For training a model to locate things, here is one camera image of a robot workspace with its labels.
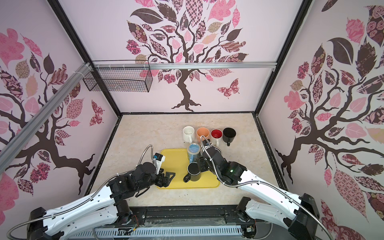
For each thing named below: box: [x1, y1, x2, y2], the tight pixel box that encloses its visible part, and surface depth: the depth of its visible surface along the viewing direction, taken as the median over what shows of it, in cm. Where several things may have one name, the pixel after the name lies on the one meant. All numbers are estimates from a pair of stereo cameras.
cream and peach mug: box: [196, 127, 210, 143], surface depth 100 cm
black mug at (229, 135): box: [222, 127, 237, 147], surface depth 98 cm
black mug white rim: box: [183, 161, 201, 183], surface depth 82 cm
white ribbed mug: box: [182, 126, 195, 144], surface depth 102 cm
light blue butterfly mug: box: [187, 143, 201, 164], surface depth 87 cm
